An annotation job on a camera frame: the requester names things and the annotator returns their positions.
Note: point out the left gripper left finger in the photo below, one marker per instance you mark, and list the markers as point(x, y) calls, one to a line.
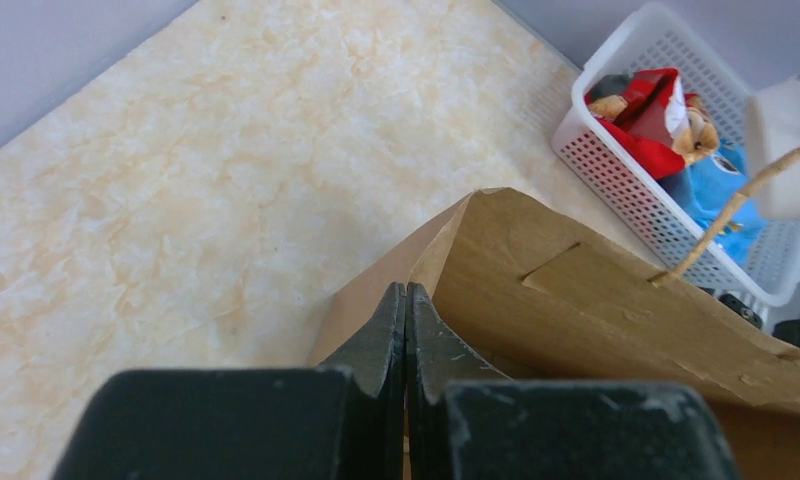
point(341, 419)

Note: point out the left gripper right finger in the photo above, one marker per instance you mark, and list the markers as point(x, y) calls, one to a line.
point(469, 420)

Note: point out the brown paper bag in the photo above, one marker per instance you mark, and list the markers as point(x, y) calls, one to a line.
point(527, 285)

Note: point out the white paper coffee cup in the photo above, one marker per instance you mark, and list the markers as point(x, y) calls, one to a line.
point(773, 130)

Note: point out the blue snack packet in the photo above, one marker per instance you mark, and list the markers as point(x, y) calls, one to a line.
point(703, 189)

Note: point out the red snack packet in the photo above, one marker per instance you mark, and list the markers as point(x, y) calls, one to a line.
point(650, 114)

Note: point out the white plastic basket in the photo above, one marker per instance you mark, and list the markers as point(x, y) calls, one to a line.
point(652, 37)

